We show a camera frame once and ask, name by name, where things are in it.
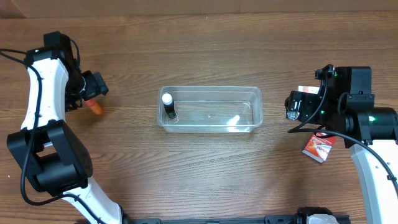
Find red caplet box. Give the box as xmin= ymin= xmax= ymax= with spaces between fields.
xmin=302 ymin=133 xmax=336 ymax=163

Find black bottle white cap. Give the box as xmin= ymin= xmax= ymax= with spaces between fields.
xmin=161 ymin=93 xmax=177 ymax=119

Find clear plastic container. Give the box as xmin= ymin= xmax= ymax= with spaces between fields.
xmin=157 ymin=86 xmax=263 ymax=133

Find orange tube white cap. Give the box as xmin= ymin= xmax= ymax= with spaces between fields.
xmin=84 ymin=98 xmax=103 ymax=115

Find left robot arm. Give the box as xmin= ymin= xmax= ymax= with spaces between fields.
xmin=7 ymin=31 xmax=129 ymax=223

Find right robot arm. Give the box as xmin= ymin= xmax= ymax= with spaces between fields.
xmin=285 ymin=65 xmax=397 ymax=223

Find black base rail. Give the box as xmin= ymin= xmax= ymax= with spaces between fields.
xmin=74 ymin=207 xmax=352 ymax=224

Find white Hansaplast plaster box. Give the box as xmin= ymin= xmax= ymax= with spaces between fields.
xmin=297 ymin=85 xmax=320 ymax=94

